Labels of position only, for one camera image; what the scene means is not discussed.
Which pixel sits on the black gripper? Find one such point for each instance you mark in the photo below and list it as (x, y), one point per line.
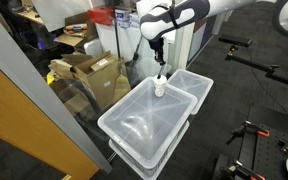
(159, 50)

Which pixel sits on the black marker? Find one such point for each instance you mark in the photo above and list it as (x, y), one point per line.
(159, 74)

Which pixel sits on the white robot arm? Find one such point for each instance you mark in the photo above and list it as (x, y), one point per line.
(184, 13)

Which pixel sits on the white speckled paper cup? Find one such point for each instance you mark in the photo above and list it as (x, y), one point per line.
(160, 87)

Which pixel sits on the small clear plastic storage bin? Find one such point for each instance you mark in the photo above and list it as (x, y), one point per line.
(192, 86)

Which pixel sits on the white paint can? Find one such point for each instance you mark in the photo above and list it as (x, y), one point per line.
(122, 16)

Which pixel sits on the large open cardboard box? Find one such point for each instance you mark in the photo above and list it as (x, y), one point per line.
(99, 80)

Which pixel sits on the red box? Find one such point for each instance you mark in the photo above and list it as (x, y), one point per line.
(101, 15)

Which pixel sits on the crumpled cardboard box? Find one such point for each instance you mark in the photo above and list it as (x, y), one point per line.
(72, 100)

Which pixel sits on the large clear plastic storage bin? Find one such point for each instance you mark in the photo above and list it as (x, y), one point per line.
(150, 166)

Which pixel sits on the white board sheet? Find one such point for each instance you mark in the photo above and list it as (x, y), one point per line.
(62, 13)

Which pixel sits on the black perforated workbench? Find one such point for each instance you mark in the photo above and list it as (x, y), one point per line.
(274, 143)

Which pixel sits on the wooden door panel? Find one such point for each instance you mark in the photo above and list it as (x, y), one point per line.
(27, 130)

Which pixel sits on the black stereo camera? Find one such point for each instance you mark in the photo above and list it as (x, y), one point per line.
(235, 40)

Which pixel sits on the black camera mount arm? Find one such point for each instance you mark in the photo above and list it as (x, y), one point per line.
(267, 68)

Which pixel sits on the grey door frame post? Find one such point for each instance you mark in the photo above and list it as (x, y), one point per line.
(40, 100)

